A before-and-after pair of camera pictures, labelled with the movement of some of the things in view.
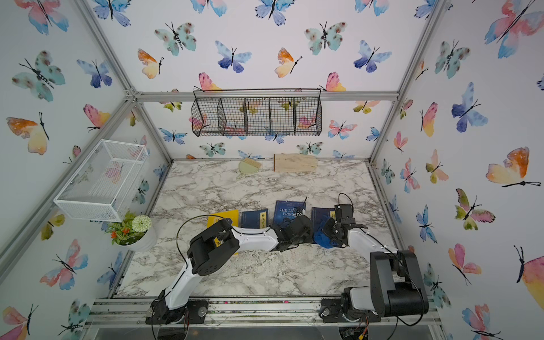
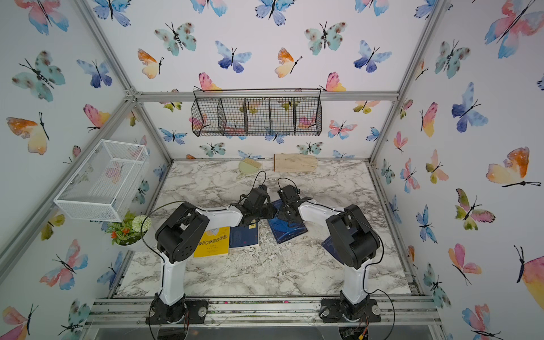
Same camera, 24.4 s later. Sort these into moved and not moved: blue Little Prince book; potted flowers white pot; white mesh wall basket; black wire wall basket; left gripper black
Moved: left gripper black; blue Little Prince book
Not moved: potted flowers white pot; white mesh wall basket; black wire wall basket
